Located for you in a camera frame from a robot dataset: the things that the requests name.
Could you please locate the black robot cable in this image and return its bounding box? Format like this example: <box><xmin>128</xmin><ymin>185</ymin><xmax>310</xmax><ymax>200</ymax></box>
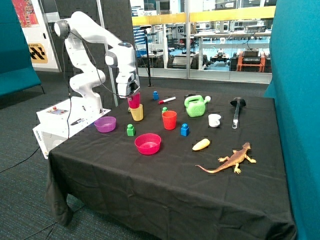
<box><xmin>61</xmin><ymin>29</ymin><xmax>128</xmax><ymax>140</ymax></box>

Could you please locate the green toy watering can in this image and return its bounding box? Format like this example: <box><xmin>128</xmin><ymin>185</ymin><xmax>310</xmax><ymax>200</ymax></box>
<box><xmin>184</xmin><ymin>95</ymin><xmax>211</xmax><ymax>118</ymax></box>

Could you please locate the blue toy block back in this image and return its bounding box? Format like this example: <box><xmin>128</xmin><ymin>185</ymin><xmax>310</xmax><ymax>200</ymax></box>
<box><xmin>152</xmin><ymin>91</ymin><xmax>159</xmax><ymax>101</ymax></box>

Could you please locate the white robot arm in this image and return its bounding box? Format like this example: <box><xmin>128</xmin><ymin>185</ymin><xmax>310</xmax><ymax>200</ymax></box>
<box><xmin>54</xmin><ymin>11</ymin><xmax>140</xmax><ymax>114</ymax></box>

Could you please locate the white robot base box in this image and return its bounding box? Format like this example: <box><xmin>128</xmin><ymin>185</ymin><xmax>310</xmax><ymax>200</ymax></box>
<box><xmin>33</xmin><ymin>96</ymin><xmax>110</xmax><ymax>159</ymax></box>

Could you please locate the black ladle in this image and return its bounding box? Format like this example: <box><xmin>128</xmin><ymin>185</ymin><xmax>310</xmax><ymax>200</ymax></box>
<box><xmin>230</xmin><ymin>97</ymin><xmax>246</xmax><ymax>129</ymax></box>

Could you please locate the pink plastic bowl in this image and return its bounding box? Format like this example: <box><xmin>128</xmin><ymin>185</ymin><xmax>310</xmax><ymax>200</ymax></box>
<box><xmin>134</xmin><ymin>133</ymin><xmax>162</xmax><ymax>155</ymax></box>

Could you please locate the orange toy lizard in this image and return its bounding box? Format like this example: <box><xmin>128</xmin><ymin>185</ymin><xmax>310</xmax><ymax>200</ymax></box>
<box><xmin>195</xmin><ymin>142</ymin><xmax>257</xmax><ymax>174</ymax></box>

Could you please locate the black tablecloth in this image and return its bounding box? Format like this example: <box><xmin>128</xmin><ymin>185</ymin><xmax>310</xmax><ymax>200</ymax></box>
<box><xmin>45</xmin><ymin>87</ymin><xmax>298</xmax><ymax>240</ymax></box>

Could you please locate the black marker on base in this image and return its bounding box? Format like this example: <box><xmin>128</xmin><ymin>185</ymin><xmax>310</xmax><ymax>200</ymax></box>
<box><xmin>71</xmin><ymin>118</ymin><xmax>85</xmax><ymax>126</ymax></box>

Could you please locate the yellow toy corn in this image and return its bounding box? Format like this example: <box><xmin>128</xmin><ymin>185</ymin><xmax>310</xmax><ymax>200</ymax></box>
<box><xmin>192</xmin><ymin>138</ymin><xmax>211</xmax><ymax>151</ymax></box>

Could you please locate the blue toy block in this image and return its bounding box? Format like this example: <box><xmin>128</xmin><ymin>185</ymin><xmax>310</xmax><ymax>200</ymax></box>
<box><xmin>180</xmin><ymin>123</ymin><xmax>190</xmax><ymax>137</ymax></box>
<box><xmin>152</xmin><ymin>91</ymin><xmax>159</xmax><ymax>101</ymax></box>

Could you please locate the black yellow sign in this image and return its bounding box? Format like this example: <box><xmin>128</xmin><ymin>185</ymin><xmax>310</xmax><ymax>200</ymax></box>
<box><xmin>28</xmin><ymin>43</ymin><xmax>48</xmax><ymax>64</ymax></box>

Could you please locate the yellow plastic cup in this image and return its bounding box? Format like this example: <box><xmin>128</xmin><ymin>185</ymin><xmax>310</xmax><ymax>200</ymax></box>
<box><xmin>129</xmin><ymin>104</ymin><xmax>144</xmax><ymax>122</ymax></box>

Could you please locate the red plastic cup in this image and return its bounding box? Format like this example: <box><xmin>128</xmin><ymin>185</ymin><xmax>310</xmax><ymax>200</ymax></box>
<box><xmin>162</xmin><ymin>110</ymin><xmax>177</xmax><ymax>130</ymax></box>

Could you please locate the white plastic mug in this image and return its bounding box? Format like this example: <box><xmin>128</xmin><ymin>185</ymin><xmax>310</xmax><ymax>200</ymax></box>
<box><xmin>208</xmin><ymin>113</ymin><xmax>221</xmax><ymax>128</ymax></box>

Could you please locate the purple plastic bowl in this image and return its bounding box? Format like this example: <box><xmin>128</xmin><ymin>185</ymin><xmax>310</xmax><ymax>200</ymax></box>
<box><xmin>94</xmin><ymin>116</ymin><xmax>117</xmax><ymax>133</ymax></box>

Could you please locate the teal sofa left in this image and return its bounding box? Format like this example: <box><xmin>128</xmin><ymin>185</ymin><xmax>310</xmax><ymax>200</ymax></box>
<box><xmin>0</xmin><ymin>0</ymin><xmax>42</xmax><ymax>97</ymax></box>

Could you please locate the red wall poster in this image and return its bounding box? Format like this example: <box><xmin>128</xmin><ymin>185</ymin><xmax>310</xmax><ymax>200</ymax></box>
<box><xmin>12</xmin><ymin>0</ymin><xmax>39</xmax><ymax>28</ymax></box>

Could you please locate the magenta plastic cup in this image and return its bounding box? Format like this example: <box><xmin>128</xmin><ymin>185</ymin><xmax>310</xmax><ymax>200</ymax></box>
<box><xmin>127</xmin><ymin>92</ymin><xmax>141</xmax><ymax>109</ymax></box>

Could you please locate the green toy block front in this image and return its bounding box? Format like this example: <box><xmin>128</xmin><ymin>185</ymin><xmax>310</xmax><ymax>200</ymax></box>
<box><xmin>126</xmin><ymin>124</ymin><xmax>136</xmax><ymax>137</ymax></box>

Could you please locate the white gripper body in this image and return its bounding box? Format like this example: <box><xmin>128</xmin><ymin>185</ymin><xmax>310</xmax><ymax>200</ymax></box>
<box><xmin>116</xmin><ymin>72</ymin><xmax>140</xmax><ymax>99</ymax></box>

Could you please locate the black stand pole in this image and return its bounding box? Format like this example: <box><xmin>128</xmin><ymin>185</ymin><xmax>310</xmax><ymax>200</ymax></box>
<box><xmin>139</xmin><ymin>24</ymin><xmax>154</xmax><ymax>87</ymax></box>

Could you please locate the red whiteboard marker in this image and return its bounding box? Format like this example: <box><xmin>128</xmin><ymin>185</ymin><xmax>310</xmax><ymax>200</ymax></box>
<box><xmin>158</xmin><ymin>96</ymin><xmax>176</xmax><ymax>105</ymax></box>

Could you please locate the teal partition right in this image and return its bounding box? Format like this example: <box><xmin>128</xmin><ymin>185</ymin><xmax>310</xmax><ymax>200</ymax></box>
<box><xmin>264</xmin><ymin>0</ymin><xmax>320</xmax><ymax>240</ymax></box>

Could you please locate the blue toy block front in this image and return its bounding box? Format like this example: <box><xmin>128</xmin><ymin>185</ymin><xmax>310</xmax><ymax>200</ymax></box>
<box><xmin>180</xmin><ymin>123</ymin><xmax>190</xmax><ymax>137</ymax></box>

